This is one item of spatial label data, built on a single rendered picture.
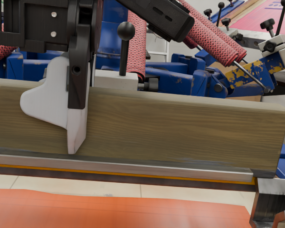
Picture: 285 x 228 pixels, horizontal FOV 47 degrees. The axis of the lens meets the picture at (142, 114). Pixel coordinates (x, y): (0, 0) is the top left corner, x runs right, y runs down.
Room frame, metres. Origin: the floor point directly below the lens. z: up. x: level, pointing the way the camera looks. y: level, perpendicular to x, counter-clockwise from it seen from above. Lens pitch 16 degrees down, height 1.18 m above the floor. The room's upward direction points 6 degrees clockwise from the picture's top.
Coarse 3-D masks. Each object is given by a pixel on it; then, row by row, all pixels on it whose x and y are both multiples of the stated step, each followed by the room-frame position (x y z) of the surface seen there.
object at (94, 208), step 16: (96, 208) 0.34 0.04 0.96; (112, 208) 0.35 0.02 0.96; (128, 208) 0.35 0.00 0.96; (144, 208) 0.35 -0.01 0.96; (160, 208) 0.36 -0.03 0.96; (176, 208) 0.36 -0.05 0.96; (192, 208) 0.37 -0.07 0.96; (208, 208) 0.37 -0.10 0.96; (224, 208) 0.37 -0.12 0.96; (240, 208) 0.38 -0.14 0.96; (80, 224) 0.31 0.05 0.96; (96, 224) 0.31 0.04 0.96; (112, 224) 0.31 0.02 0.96; (128, 224) 0.32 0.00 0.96; (144, 224) 0.32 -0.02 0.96; (160, 224) 0.32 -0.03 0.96; (176, 224) 0.33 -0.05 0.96; (192, 224) 0.33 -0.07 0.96; (208, 224) 0.33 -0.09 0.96; (224, 224) 0.34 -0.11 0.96; (240, 224) 0.34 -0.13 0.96
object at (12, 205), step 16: (0, 192) 0.35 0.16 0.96; (16, 192) 0.36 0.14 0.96; (32, 192) 0.36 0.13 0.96; (0, 208) 0.32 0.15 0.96; (16, 208) 0.33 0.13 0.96; (32, 208) 0.33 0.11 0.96; (48, 208) 0.33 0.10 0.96; (64, 208) 0.34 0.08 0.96; (80, 208) 0.34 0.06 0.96; (0, 224) 0.29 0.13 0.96; (16, 224) 0.30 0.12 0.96; (32, 224) 0.30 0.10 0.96; (48, 224) 0.30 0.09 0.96; (64, 224) 0.31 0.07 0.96
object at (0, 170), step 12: (0, 168) 0.31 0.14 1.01; (12, 168) 0.31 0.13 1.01; (24, 168) 0.31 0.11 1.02; (96, 180) 0.31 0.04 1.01; (108, 180) 0.31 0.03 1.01; (120, 180) 0.31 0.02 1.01; (132, 180) 0.32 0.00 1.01; (144, 180) 0.32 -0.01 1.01; (156, 180) 0.32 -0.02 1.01; (168, 180) 0.32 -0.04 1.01; (180, 180) 0.32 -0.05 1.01; (192, 180) 0.32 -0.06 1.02
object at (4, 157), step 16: (0, 160) 0.28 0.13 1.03; (16, 160) 0.28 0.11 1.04; (32, 160) 0.29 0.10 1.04; (48, 160) 0.29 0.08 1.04; (64, 160) 0.29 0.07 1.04; (80, 160) 0.29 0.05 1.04; (96, 160) 0.29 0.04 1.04; (112, 160) 0.30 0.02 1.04; (128, 160) 0.30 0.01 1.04; (144, 160) 0.31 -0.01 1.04; (176, 176) 0.30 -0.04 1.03; (192, 176) 0.30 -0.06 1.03; (208, 176) 0.30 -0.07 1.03; (224, 176) 0.30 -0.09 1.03; (240, 176) 0.30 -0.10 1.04
